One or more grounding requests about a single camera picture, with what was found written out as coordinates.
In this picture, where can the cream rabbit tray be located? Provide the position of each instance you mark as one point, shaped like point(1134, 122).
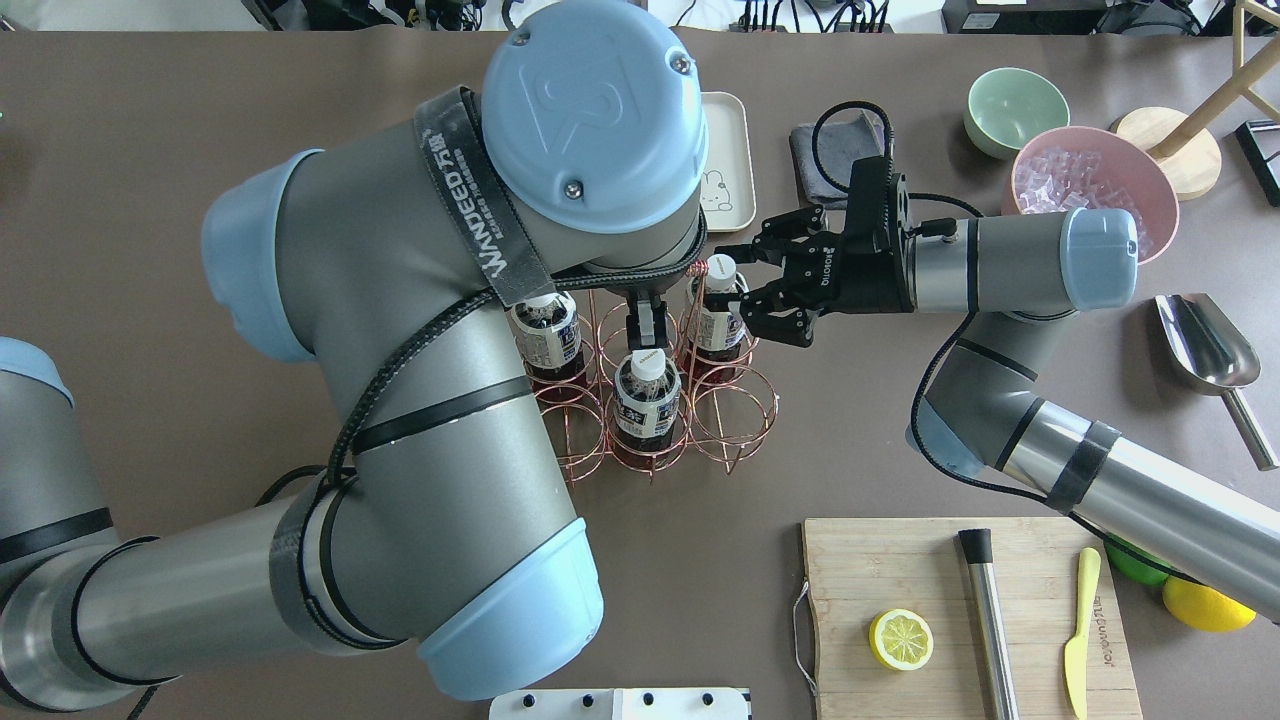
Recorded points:
point(728, 196)

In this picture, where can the green lime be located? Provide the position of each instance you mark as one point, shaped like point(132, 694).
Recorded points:
point(1135, 564)

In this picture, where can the yellow plastic knife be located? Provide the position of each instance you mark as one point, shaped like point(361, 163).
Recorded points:
point(1076, 648)

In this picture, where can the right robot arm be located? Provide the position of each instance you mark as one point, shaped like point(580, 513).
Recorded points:
point(1027, 395)

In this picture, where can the steel ice scoop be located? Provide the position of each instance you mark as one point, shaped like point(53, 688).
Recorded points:
point(1217, 360)

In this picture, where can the wooden cup tree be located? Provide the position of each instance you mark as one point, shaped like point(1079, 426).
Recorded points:
point(1180, 143)

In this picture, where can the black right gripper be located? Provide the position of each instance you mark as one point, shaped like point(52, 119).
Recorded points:
point(868, 278)

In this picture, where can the tea bottle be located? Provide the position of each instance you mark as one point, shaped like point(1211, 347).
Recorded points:
point(647, 390)
point(547, 336)
point(717, 332)

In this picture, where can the half lemon slice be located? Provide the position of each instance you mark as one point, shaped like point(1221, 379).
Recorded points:
point(901, 640)

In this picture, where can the tea bottle back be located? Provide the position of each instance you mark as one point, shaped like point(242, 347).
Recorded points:
point(547, 336)

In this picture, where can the steel muddler black tip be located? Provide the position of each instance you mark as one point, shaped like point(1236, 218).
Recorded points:
point(978, 554)

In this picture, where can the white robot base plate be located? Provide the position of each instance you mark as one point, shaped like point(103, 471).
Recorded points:
point(624, 703)

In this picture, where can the black wine glass rack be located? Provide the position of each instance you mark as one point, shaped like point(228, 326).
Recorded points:
point(1249, 135)

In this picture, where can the grey folded cloth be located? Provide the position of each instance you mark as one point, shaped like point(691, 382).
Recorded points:
point(840, 144)

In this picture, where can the green ceramic bowl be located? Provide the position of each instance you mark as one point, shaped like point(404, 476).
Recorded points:
point(1007, 107)

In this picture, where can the bamboo cutting board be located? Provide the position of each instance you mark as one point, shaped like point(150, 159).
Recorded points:
point(859, 567)

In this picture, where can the pink bowl of ice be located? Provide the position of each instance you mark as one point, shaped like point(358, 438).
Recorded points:
point(1079, 167)

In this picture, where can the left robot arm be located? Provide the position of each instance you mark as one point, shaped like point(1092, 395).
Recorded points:
point(441, 516)

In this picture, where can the copper wire bottle basket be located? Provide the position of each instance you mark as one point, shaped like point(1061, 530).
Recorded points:
point(726, 411)

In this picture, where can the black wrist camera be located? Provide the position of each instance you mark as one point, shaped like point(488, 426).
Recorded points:
point(877, 210)

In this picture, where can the yellow lemon lower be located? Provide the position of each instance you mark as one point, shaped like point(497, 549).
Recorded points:
point(1203, 608)

